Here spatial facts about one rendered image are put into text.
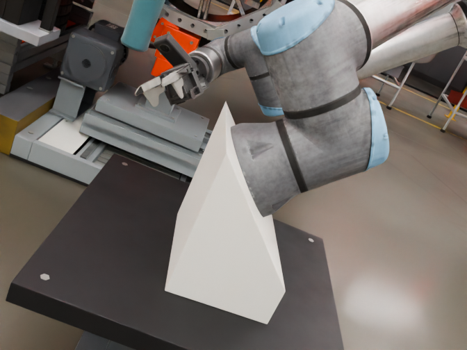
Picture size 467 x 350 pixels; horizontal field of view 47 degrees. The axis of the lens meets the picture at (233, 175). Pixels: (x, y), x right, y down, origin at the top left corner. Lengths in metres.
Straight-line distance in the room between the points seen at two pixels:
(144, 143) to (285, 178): 1.03
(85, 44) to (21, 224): 0.71
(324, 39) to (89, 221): 0.57
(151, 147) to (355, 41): 1.11
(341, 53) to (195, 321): 0.53
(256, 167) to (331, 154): 0.14
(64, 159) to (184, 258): 0.96
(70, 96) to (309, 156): 1.29
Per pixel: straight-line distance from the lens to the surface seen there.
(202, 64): 1.36
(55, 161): 1.85
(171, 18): 1.81
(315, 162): 0.98
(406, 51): 1.42
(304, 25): 0.93
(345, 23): 0.99
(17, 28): 1.65
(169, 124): 1.98
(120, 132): 1.96
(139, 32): 1.71
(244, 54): 1.39
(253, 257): 0.95
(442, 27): 1.44
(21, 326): 1.29
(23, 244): 1.51
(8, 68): 2.02
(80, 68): 2.00
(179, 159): 1.95
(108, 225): 1.11
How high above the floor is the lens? 0.88
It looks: 22 degrees down
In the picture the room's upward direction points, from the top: 25 degrees clockwise
